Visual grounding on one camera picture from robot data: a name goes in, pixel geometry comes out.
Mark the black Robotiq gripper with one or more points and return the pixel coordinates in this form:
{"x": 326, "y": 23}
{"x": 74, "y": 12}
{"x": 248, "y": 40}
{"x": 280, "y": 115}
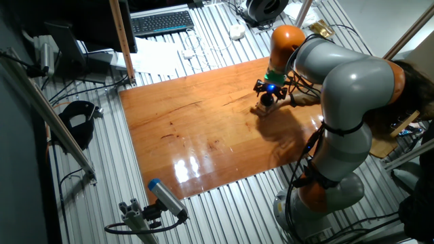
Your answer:
{"x": 271, "y": 87}

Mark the clear glass jar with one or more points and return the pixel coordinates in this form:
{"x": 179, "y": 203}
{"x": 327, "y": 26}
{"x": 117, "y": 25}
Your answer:
{"x": 261, "y": 107}

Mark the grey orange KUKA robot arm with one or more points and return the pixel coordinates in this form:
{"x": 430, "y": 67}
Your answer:
{"x": 352, "y": 84}

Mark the person right forearm brown sleeve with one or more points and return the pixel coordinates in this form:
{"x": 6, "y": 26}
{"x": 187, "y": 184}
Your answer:
{"x": 305, "y": 100}

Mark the person right hand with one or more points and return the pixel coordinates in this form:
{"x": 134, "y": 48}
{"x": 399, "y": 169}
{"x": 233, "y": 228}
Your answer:
{"x": 279, "y": 104}

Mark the white lumpy plastic object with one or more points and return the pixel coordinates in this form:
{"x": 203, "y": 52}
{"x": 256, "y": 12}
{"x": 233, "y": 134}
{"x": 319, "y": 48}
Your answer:
{"x": 237, "y": 31}

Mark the gold foil packet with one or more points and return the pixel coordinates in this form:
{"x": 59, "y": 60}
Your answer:
{"x": 322, "y": 28}

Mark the large wooden board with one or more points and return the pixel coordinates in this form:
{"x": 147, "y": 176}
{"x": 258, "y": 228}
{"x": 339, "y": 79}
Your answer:
{"x": 190, "y": 135}

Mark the white paper sheet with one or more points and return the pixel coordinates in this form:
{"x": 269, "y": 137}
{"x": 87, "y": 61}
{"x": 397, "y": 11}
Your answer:
{"x": 152, "y": 57}

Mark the light wooden stool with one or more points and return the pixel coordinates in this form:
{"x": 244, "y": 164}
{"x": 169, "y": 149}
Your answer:
{"x": 381, "y": 145}

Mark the black computer keyboard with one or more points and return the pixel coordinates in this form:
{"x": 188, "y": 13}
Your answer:
{"x": 159, "y": 23}

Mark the person head dark hair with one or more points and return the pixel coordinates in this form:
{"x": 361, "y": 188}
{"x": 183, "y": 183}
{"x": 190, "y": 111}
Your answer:
{"x": 418, "y": 91}

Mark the short aluminium bar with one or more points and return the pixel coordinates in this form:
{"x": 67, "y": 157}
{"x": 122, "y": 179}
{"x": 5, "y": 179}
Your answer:
{"x": 407, "y": 156}

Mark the slanted wooden beam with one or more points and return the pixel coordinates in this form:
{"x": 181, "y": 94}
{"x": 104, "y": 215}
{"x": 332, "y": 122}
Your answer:
{"x": 410, "y": 32}

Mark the black computer monitor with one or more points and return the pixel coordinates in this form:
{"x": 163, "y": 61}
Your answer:
{"x": 91, "y": 20}

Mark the black bulky object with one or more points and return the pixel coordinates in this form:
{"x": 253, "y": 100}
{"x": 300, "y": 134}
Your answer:
{"x": 417, "y": 217}

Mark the dark grey monitor stand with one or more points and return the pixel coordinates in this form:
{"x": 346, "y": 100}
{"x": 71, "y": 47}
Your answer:
{"x": 64, "y": 44}

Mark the small silver cylinder device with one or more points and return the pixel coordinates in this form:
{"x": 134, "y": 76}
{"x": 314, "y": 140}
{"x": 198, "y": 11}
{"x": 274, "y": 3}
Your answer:
{"x": 45, "y": 57}

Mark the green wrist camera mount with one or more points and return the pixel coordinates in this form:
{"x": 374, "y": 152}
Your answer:
{"x": 274, "y": 78}

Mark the white slanted post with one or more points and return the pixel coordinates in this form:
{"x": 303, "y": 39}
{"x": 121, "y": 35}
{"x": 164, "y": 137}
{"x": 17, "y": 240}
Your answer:
{"x": 303, "y": 13}

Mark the grey camera with blue cap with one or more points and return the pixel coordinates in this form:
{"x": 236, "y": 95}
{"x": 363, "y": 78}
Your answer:
{"x": 166, "y": 198}

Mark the wooden frame post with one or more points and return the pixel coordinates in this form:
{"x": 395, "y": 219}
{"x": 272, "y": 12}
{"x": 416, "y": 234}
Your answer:
{"x": 122, "y": 40}

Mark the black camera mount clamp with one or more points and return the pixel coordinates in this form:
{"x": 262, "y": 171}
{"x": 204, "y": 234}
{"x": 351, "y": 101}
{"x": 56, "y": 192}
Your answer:
{"x": 152, "y": 213}

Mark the aluminium extrusion camera stand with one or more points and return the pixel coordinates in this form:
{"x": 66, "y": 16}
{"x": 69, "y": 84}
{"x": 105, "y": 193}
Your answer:
{"x": 135, "y": 220}

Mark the long aluminium frame rail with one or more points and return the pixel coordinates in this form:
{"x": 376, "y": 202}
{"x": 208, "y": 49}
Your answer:
{"x": 51, "y": 118}

